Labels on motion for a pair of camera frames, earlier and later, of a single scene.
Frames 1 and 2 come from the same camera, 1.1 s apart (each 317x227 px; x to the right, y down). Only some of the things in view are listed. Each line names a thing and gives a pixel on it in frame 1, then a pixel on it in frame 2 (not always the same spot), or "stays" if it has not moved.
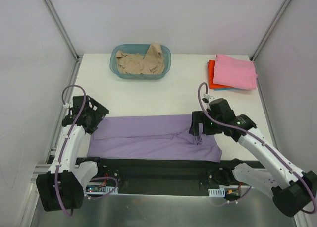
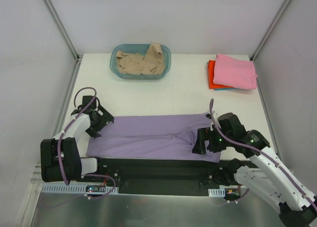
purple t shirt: (153, 138) stays
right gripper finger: (199, 117) -> (203, 134)
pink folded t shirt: (232, 72) stays
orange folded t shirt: (211, 65) stays
